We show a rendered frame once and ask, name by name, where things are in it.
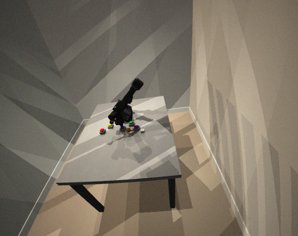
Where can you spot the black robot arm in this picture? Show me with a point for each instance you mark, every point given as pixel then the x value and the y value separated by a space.
pixel 127 99

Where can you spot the yellow button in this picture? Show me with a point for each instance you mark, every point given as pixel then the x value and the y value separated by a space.
pixel 110 126

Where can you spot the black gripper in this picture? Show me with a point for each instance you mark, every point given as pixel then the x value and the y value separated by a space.
pixel 126 119

